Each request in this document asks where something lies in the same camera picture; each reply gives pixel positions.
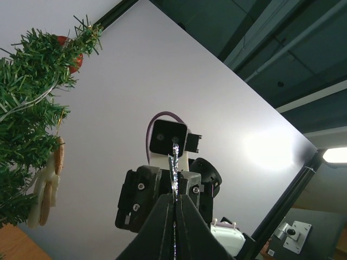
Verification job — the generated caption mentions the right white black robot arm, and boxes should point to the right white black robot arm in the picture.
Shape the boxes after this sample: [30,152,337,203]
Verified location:
[115,158,255,259]

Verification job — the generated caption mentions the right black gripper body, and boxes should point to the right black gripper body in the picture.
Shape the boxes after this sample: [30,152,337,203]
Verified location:
[115,164,214,233]

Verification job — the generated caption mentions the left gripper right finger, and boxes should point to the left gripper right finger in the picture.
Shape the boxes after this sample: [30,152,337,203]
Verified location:
[175,194,234,259]

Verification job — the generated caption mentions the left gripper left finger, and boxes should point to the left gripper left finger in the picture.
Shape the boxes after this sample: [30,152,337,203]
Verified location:
[117,194,174,259]

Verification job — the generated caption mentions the grey monitor mount plate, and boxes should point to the grey monitor mount plate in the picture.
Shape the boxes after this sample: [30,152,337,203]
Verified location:
[273,221,312,255]

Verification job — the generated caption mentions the silver scroll ornament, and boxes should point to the silver scroll ornament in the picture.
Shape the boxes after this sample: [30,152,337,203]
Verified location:
[168,142,179,259]

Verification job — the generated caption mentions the red ball ornament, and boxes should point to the red ball ornament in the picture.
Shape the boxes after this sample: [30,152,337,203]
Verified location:
[57,36,83,74]

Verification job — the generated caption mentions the snowman ornament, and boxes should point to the snowman ornament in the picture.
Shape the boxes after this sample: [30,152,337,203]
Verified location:
[27,136,65,229]

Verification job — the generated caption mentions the ceiling light fixture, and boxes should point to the ceiling light fixture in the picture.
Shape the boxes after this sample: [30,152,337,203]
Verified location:
[323,147,347,168]

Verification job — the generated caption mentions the small green christmas tree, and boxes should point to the small green christmas tree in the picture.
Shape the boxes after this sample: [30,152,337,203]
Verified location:
[1,18,103,226]

